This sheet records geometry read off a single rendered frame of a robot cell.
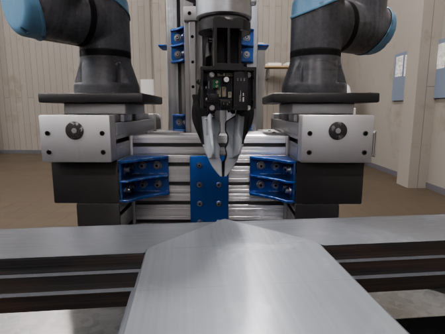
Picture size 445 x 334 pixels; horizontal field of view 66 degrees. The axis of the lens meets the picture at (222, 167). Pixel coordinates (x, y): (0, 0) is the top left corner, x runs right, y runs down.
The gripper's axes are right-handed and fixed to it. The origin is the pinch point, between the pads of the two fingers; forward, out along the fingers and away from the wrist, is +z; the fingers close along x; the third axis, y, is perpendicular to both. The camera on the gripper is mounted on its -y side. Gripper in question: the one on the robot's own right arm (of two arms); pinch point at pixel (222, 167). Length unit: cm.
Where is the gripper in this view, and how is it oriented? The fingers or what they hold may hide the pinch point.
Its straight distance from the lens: 51.9
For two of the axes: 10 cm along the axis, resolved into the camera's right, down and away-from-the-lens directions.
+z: 0.0, 9.9, 1.6
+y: 1.1, 1.6, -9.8
